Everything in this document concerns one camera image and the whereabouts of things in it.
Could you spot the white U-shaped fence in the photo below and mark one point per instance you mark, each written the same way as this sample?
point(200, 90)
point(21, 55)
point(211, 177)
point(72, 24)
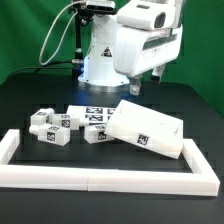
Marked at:
point(201, 180)

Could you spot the paper sheet with tags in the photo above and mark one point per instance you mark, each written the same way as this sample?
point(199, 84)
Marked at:
point(95, 115)

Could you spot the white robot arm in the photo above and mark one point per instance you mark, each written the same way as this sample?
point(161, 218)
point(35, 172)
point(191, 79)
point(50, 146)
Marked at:
point(150, 15)

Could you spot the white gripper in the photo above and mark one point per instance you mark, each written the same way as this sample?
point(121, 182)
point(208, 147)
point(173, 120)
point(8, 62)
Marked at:
point(137, 51)

